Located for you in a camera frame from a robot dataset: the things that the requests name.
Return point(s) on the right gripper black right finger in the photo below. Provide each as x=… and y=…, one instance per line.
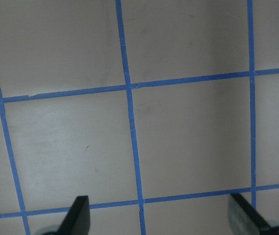
x=243, y=219

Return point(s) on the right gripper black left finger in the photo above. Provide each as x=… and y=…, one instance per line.
x=77, y=220

